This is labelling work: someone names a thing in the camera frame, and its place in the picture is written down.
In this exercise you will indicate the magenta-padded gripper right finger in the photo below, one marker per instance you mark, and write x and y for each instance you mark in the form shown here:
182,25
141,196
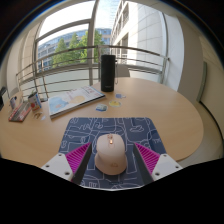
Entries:
161,165

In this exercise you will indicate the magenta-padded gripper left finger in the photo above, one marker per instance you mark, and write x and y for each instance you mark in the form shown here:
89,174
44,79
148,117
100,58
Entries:
63,165

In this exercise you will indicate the beige computer mouse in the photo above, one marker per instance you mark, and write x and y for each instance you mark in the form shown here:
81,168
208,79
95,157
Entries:
111,155

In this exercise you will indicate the navy patterned mouse pad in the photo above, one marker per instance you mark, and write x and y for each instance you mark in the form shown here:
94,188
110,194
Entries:
133,128

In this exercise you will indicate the light blue illustrated book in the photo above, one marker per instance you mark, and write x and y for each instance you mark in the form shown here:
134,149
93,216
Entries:
71,100

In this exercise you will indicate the red and dark magazine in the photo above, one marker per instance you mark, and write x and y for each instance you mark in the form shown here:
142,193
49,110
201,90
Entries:
20,112

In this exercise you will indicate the blue and white sticker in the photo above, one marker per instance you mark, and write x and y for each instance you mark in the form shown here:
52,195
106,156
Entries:
101,107

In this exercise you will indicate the mug with red print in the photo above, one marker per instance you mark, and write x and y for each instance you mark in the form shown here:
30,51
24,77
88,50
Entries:
35,101

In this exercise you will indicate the yellow sticker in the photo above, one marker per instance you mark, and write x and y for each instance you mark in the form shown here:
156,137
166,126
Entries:
114,103

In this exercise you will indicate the white printed mug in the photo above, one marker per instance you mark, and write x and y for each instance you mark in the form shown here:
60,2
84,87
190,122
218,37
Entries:
13,102

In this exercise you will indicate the small blue sticker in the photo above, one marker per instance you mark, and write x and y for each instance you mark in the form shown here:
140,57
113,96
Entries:
120,96

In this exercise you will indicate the black printer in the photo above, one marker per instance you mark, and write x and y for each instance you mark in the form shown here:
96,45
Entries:
2,98

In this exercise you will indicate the metal balcony railing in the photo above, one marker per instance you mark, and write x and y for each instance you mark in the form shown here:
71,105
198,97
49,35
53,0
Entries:
66,66

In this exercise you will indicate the white chair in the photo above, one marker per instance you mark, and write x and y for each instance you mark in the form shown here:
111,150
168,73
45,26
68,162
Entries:
123,70

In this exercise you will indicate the black tall tumbler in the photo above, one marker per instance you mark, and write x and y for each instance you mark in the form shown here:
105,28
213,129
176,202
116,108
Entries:
108,73

